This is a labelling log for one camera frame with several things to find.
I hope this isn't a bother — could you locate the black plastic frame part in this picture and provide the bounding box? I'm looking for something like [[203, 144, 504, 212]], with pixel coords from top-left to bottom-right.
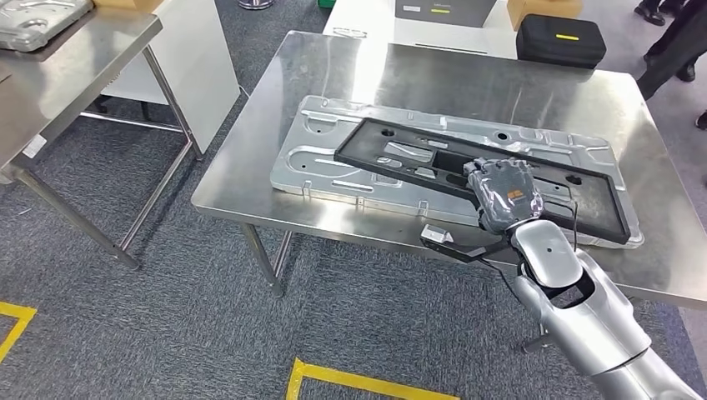
[[333, 117, 633, 246]]

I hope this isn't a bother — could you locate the stainless steel workbench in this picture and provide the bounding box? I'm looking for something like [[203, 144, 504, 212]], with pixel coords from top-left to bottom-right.
[[190, 30, 707, 354]]

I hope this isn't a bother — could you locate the stamped sheet metal panel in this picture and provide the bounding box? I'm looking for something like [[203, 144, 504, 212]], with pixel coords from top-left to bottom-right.
[[0, 0, 95, 53], [269, 94, 645, 249]]

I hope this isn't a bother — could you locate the grey flat box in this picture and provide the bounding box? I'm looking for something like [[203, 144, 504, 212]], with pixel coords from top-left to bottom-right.
[[394, 0, 499, 28]]

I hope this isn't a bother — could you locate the white cabinet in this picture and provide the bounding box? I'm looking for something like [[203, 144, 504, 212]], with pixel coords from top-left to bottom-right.
[[102, 0, 241, 156]]

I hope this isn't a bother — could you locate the black zip case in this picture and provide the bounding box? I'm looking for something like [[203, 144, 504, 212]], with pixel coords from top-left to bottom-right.
[[514, 13, 608, 70]]

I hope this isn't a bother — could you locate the stainless steel table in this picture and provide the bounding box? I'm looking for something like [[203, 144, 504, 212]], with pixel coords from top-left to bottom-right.
[[0, 0, 205, 272]]

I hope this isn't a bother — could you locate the person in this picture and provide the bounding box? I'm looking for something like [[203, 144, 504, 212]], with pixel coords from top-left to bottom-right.
[[634, 0, 686, 27], [636, 7, 707, 131]]

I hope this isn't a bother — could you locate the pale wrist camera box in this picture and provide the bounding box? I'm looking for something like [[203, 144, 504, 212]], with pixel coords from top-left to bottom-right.
[[421, 223, 454, 245]]

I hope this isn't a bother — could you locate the black camera bracket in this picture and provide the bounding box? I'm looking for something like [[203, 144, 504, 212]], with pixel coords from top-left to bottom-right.
[[419, 232, 512, 264]]

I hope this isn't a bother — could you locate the black camera cable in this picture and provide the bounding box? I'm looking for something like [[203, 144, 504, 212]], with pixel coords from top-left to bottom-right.
[[477, 257, 520, 302]]

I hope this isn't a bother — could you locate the thin black cable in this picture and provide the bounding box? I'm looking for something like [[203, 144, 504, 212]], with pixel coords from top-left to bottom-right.
[[569, 201, 580, 253]]

